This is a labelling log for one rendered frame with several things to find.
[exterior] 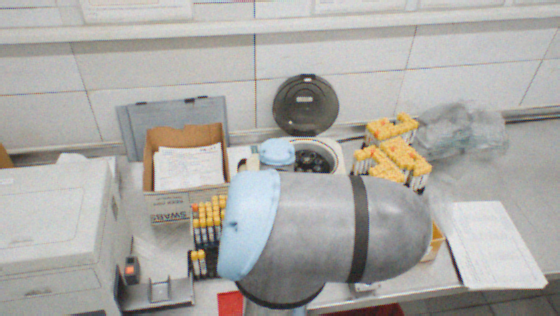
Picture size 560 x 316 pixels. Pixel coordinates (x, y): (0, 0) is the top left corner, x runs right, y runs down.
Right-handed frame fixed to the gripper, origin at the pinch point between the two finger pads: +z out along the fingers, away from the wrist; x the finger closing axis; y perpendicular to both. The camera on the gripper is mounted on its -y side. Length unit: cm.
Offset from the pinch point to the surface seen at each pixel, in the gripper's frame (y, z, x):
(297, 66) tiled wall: 57, -20, -17
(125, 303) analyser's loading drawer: -3.8, 5.9, 37.5
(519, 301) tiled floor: 21, 97, -127
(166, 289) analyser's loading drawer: -1.6, 5.8, 27.9
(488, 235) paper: 2, 8, -65
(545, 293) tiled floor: 23, 97, -142
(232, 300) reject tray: -5.3, 9.6, 11.8
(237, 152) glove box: 43.9, 2.9, 4.9
